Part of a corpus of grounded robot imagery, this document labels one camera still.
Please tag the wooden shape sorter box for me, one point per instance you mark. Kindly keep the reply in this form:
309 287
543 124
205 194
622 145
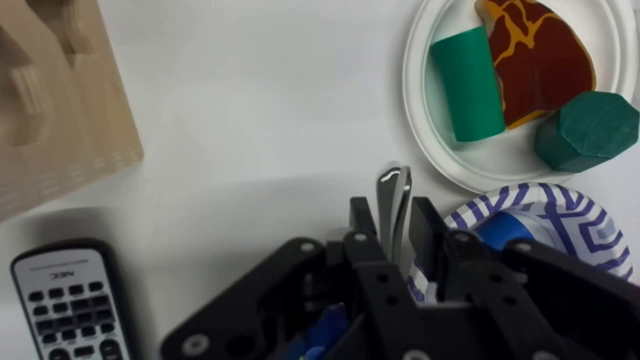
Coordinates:
60 100

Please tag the green cylinder block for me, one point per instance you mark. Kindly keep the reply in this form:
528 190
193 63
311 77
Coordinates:
470 82

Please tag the blue patterned paper plate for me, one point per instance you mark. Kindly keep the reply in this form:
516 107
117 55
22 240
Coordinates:
580 216

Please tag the brown giraffe pattern piece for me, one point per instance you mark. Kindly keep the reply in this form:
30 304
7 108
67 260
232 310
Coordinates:
541 67

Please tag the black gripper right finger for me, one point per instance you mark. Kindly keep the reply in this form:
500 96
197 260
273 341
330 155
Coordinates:
466 280

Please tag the dark green octagon block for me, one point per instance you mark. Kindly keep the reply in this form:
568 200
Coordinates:
586 132

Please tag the metal spoon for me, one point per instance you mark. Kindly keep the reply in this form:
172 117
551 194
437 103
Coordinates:
392 207

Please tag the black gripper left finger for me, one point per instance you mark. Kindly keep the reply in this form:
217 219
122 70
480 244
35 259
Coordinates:
376 287

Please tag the white foam plate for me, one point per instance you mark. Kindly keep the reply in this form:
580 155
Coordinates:
466 161

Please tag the grey black remote control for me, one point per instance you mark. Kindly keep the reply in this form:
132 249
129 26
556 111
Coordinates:
70 307

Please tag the blue cylinder block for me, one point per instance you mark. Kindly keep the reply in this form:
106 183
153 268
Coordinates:
507 230

